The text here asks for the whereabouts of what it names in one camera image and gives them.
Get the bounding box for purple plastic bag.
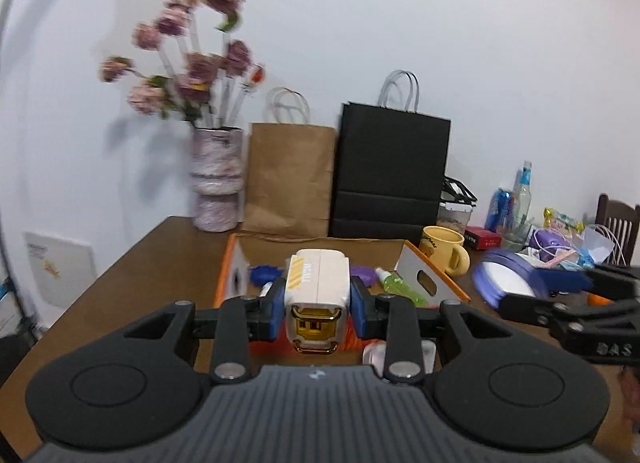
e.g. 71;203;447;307
530;228;567;252

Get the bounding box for small red box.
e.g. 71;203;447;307
464;226;503;250

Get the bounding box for brown paper bag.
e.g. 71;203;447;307
241;87;339;240

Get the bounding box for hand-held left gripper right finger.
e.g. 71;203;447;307
349;274;506;386

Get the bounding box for small purple plastic item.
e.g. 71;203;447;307
350;265;380;289

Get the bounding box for clear plastic bottle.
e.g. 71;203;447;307
511;160;534;230

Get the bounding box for pink speckled vase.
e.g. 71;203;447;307
190;126;246;233

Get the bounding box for black paper bag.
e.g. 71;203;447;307
328;70;452;245

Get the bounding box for cardboard box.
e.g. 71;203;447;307
214;233;472;357

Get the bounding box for yellow mug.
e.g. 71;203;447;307
419;226;472;277

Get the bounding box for dried pink flowers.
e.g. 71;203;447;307
100;0;266;127

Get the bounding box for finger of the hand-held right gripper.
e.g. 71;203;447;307
497;294;609;331
536;264;640;295

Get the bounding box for clear glass cup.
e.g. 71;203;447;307
500;218;534;252

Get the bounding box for green spray bottle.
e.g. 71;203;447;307
375;267;430;308

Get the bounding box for white and gold toy block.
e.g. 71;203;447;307
283;249;352;357

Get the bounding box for small blue plastic item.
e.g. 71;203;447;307
250;264;284;289

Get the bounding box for clear container with black lid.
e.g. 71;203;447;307
437;176;479;232

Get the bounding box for colourful snack bag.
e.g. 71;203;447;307
544;208;586;235

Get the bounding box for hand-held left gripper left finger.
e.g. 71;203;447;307
122;277;287;385

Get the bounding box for blue drink can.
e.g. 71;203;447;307
487;188;514;232

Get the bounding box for dark wooden chair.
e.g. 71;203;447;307
595;193;640;267

